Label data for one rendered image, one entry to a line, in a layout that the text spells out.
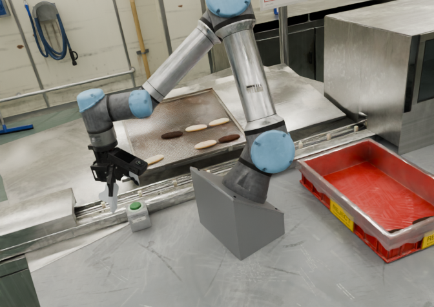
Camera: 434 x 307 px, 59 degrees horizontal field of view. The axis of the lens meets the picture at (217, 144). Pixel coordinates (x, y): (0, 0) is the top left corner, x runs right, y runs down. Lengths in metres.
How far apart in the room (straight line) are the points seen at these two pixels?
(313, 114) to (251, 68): 0.87
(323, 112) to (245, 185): 0.81
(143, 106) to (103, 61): 4.07
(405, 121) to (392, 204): 0.37
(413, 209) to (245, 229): 0.58
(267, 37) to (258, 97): 2.34
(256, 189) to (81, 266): 0.61
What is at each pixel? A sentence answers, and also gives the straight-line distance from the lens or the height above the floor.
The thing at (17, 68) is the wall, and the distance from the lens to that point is 5.15.
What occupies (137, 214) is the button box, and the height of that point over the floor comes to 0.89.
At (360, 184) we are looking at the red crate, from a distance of 1.50.
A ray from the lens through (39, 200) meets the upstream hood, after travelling 1.56.
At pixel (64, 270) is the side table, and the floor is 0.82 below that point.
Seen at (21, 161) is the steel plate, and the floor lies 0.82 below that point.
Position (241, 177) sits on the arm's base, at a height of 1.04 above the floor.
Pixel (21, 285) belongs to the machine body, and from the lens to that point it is 1.61.
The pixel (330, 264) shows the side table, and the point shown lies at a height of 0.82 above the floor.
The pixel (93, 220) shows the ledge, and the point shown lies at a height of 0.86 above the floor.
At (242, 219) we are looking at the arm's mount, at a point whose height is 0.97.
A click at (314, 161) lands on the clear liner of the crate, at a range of 1.47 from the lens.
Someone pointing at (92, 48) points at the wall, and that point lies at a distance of 5.06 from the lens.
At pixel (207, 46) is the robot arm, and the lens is 1.18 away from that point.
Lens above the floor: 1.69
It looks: 29 degrees down
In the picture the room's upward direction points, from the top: 8 degrees counter-clockwise
